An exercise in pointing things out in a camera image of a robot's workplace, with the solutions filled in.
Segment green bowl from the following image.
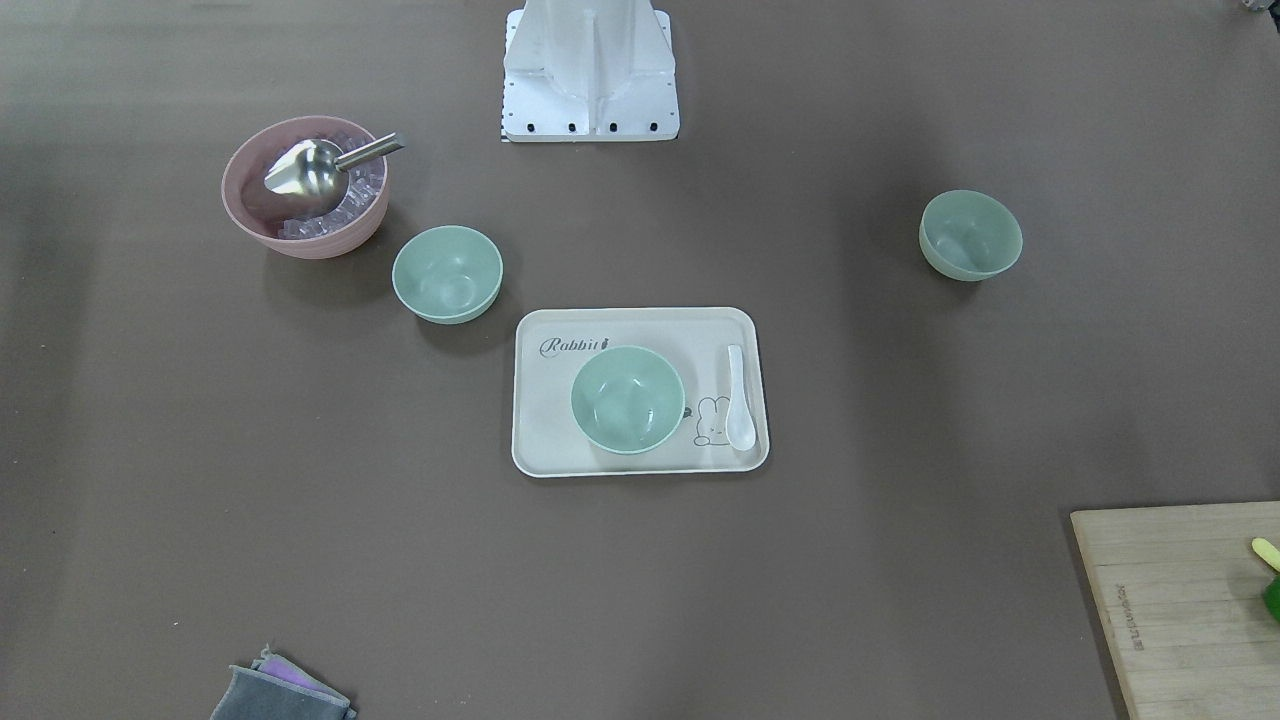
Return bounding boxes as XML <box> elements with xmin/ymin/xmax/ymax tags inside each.
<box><xmin>390</xmin><ymin>225</ymin><xmax>506</xmax><ymax>325</ymax></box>
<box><xmin>919</xmin><ymin>190</ymin><xmax>1024</xmax><ymax>282</ymax></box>
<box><xmin>570</xmin><ymin>345</ymin><xmax>686</xmax><ymax>455</ymax></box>

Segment green bowl on tray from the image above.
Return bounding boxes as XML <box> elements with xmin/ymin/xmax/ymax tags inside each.
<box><xmin>570</xmin><ymin>345</ymin><xmax>686</xmax><ymax>455</ymax></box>

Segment white rabbit tray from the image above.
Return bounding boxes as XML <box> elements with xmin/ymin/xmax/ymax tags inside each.
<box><xmin>511</xmin><ymin>307</ymin><xmax>771</xmax><ymax>478</ymax></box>

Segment white ceramic spoon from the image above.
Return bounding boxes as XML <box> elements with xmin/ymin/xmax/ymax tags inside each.
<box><xmin>724</xmin><ymin>345</ymin><xmax>756</xmax><ymax>452</ymax></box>

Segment pink bowl with ice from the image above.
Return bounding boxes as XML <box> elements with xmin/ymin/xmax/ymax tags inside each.
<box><xmin>220</xmin><ymin>115</ymin><xmax>390</xmax><ymax>259</ymax></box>

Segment metal ice scoop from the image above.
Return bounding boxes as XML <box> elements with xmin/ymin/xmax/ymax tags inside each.
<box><xmin>262</xmin><ymin>133</ymin><xmax>404</xmax><ymax>220</ymax></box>

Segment grey and purple cloths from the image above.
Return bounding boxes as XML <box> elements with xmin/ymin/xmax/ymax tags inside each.
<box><xmin>210</xmin><ymin>647</ymin><xmax>358</xmax><ymax>719</ymax></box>

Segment wooden cutting board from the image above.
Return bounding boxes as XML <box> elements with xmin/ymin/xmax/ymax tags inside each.
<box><xmin>1071</xmin><ymin>501</ymin><xmax>1279</xmax><ymax>719</ymax></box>

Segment yellow plastic knife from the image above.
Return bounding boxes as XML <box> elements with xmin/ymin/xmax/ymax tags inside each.
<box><xmin>1251</xmin><ymin>537</ymin><xmax>1280</xmax><ymax>574</ymax></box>

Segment green lime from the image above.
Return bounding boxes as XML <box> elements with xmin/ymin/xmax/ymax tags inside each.
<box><xmin>1261</xmin><ymin>575</ymin><xmax>1280</xmax><ymax>623</ymax></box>

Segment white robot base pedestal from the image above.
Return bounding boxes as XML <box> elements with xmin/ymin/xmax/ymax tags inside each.
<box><xmin>500</xmin><ymin>1</ymin><xmax>681</xmax><ymax>143</ymax></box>

